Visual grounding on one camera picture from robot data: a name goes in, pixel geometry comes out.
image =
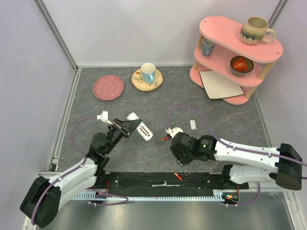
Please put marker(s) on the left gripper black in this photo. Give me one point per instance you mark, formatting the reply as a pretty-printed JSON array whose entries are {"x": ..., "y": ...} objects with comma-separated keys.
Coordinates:
[{"x": 125, "y": 127}]

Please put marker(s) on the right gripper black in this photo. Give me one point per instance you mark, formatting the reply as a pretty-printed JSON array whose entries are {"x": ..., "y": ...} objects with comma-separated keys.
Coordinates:
[{"x": 175, "y": 153}]

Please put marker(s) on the white remote control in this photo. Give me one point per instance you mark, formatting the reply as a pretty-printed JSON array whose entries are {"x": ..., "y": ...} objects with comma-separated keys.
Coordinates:
[{"x": 142, "y": 129}]

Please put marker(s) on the white battery cover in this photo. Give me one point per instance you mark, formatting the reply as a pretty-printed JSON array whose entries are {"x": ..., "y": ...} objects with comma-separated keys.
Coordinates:
[{"x": 193, "y": 125}]

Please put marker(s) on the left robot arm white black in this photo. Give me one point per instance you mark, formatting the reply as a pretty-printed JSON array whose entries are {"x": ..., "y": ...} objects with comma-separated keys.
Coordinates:
[{"x": 47, "y": 196}]

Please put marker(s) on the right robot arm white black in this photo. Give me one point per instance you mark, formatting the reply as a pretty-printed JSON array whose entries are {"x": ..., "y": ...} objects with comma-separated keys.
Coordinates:
[{"x": 282, "y": 165}]

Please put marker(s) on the pink dotted plate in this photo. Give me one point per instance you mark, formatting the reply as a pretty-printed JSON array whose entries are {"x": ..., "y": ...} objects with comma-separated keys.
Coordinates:
[{"x": 108, "y": 87}]

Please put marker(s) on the beige leaf saucer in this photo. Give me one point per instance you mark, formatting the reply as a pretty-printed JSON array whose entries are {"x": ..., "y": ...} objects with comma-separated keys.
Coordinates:
[{"x": 141, "y": 85}]

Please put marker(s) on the light blue cup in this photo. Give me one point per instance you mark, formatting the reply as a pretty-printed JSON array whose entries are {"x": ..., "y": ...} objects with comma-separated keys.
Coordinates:
[{"x": 148, "y": 72}]

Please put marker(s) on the white square mat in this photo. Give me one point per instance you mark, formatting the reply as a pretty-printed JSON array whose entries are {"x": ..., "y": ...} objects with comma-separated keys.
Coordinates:
[{"x": 219, "y": 87}]

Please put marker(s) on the pink three-tier shelf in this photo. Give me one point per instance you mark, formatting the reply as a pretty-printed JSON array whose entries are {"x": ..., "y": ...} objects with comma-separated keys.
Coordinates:
[{"x": 226, "y": 34}]

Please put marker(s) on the patterned dark bowl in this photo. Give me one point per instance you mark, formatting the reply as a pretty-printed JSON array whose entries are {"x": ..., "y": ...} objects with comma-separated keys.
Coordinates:
[{"x": 250, "y": 66}]

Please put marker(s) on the orange red cup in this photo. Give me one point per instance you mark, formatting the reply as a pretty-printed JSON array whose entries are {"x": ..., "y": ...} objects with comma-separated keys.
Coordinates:
[{"x": 240, "y": 65}]

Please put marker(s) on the grey blue mug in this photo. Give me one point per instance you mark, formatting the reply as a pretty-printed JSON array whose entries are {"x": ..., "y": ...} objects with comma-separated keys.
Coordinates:
[{"x": 207, "y": 47}]

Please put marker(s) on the beige ceramic mug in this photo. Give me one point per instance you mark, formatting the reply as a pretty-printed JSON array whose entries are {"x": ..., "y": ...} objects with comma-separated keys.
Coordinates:
[{"x": 256, "y": 29}]

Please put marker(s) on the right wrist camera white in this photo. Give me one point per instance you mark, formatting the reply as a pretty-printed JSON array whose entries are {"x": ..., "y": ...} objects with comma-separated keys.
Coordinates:
[{"x": 171, "y": 132}]

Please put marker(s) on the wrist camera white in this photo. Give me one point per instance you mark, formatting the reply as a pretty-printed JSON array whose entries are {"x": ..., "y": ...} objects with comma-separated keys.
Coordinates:
[
  {"x": 104, "y": 117},
  {"x": 171, "y": 132}
]

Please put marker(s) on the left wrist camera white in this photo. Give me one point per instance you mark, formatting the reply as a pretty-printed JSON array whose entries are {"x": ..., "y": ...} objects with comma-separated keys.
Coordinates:
[{"x": 104, "y": 117}]

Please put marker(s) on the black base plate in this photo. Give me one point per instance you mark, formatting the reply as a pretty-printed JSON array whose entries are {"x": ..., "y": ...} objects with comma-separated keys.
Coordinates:
[{"x": 148, "y": 180}]

